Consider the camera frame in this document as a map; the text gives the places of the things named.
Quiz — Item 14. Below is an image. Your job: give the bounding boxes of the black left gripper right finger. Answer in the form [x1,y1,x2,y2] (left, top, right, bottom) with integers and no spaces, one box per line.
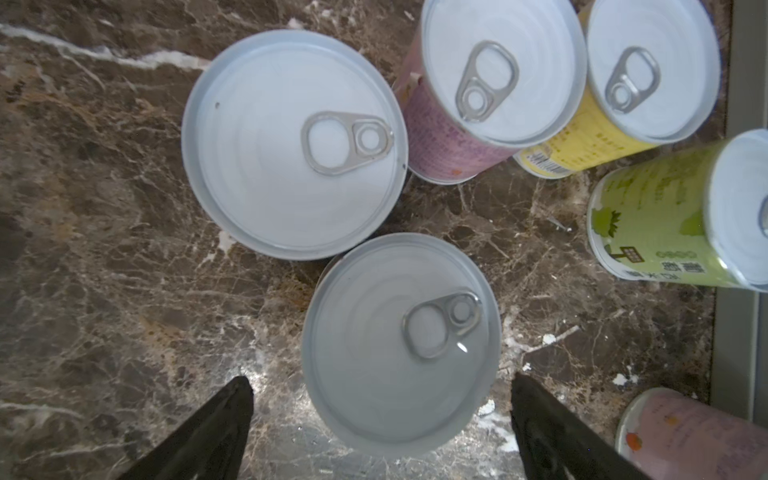
[511,373,647,480]

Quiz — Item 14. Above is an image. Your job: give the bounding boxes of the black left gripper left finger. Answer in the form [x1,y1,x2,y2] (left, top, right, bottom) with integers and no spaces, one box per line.
[120,376,254,479]

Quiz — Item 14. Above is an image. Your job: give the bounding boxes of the peach label can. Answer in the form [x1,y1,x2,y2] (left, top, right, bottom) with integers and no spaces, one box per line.
[301,233,502,458]

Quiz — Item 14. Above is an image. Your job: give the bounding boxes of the white lid can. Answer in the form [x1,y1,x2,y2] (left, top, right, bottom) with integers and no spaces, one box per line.
[181,30,409,261]
[514,0,721,179]

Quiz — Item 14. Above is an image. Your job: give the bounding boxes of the pink label can back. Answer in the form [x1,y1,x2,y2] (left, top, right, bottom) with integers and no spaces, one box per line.
[394,0,588,185]

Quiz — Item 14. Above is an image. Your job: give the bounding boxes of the pink label can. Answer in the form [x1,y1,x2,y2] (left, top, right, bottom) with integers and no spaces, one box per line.
[394,0,588,185]
[615,388,767,479]

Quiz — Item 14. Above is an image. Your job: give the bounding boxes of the pink label can front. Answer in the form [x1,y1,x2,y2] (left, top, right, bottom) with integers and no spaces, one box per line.
[615,388,767,479]

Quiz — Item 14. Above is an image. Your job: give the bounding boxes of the grey metal cabinet box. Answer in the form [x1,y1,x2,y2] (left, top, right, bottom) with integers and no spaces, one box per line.
[710,1,767,428]

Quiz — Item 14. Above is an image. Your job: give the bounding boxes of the green label can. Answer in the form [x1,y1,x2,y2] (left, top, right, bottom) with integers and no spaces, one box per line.
[587,129,767,290]

